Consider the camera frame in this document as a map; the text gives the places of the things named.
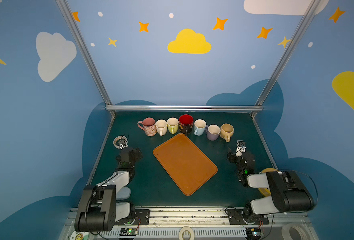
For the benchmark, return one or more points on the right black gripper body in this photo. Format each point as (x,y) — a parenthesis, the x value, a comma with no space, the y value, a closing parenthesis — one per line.
(232,156)

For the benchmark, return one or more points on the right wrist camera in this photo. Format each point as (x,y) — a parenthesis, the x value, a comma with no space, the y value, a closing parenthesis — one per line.
(240,148)

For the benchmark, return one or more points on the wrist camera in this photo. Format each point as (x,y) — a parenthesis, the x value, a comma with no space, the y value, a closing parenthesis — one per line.
(240,148)
(122,142)

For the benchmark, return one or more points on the aluminium front rail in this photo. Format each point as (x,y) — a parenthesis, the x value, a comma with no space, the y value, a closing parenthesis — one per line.
(208,223)

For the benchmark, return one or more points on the orange plastic tray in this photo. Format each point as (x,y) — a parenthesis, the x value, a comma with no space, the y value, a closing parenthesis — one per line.
(185,163)

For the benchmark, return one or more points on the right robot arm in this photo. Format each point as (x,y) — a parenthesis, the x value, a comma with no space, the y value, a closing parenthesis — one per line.
(287,191)

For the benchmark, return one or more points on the light blue mug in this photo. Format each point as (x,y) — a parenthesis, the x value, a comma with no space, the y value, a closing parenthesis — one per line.
(199,127)

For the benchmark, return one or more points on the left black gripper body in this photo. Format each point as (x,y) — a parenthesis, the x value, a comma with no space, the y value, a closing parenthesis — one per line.
(134,153)

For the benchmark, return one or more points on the black skull mug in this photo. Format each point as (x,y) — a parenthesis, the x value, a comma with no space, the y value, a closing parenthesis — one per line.
(186,123)

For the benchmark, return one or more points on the masking tape roll on table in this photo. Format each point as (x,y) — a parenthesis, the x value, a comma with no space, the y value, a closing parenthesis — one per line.
(114,142)

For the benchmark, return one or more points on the lavender mug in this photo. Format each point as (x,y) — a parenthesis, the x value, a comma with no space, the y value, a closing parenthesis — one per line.
(213,132)

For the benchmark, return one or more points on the aluminium frame right post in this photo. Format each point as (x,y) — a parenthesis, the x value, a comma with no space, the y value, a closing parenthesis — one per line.
(299,32)

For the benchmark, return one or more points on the light green mug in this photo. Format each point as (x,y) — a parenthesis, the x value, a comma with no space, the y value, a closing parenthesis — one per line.
(173,125)

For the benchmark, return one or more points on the beige ceramic teapot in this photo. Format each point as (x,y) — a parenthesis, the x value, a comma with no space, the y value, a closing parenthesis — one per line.
(227,132)

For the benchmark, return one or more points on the aluminium frame post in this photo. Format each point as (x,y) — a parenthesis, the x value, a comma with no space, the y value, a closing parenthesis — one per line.
(74,29)
(299,32)

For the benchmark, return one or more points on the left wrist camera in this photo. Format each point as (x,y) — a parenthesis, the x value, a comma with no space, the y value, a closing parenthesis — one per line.
(122,142)

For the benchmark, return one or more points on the aluminium frame back bar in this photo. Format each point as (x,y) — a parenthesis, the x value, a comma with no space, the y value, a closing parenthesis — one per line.
(183,108)

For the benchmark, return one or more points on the green label sticker roll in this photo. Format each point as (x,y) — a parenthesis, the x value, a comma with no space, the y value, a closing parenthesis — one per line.
(79,236)

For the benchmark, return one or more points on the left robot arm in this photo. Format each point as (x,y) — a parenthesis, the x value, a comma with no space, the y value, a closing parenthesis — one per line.
(102,205)

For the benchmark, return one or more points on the grey sponge pad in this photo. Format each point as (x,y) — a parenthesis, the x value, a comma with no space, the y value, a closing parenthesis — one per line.
(123,194)

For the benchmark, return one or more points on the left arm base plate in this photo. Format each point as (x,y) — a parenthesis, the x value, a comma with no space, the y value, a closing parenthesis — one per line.
(137,217)

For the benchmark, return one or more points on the white tape roll front centre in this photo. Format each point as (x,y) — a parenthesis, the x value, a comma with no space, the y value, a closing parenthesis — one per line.
(186,232)

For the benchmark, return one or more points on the aluminium frame left post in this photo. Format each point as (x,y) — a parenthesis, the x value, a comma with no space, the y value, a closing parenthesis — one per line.
(74,29)

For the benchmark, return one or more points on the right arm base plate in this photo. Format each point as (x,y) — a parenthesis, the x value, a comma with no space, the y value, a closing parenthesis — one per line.
(240,217)

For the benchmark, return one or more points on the cream white mug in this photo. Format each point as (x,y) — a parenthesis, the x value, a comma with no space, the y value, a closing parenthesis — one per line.
(161,127)

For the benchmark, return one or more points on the pink ghost mug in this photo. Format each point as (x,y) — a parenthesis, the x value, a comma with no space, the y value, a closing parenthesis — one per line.
(148,125)

